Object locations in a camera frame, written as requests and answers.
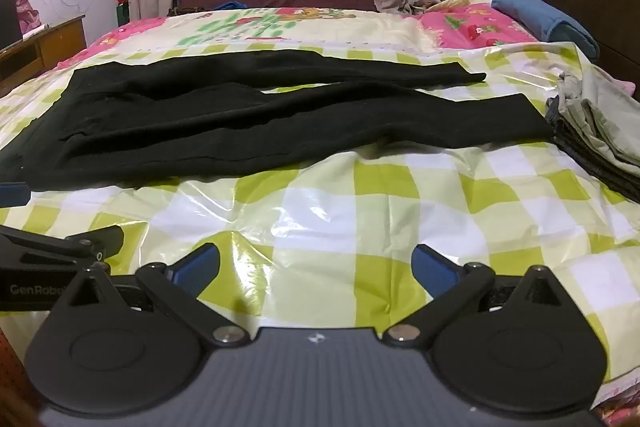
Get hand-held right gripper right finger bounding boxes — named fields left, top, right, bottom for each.
left=381, top=243, right=572, bottom=351

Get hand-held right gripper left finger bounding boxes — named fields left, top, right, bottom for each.
left=60, top=243, right=252, bottom=350

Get blue folded blanket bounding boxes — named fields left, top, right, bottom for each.
left=453, top=0, right=602, bottom=60

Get black box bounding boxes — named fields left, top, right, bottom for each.
left=0, top=0, right=24, bottom=51

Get green checked plastic sheet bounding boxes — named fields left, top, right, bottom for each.
left=0, top=41, right=640, bottom=414

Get black pants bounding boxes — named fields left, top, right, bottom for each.
left=0, top=49, right=557, bottom=194

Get pink bag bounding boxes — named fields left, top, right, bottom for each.
left=12, top=0, right=42, bottom=32

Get dark grey folded pants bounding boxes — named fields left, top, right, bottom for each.
left=545, top=96, right=640, bottom=204

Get cartoon printed bedsheet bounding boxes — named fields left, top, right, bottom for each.
left=56, top=0, right=545, bottom=68

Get crumpled patterned cloth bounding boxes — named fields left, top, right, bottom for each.
left=399, top=0, right=457, bottom=14

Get wooden desk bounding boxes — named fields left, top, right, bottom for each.
left=0, top=14, right=89, bottom=84

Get pink cloth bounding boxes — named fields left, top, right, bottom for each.
left=606, top=74, right=637, bottom=98

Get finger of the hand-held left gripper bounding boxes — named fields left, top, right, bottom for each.
left=0, top=184, right=32, bottom=208
left=0, top=224, right=125, bottom=265

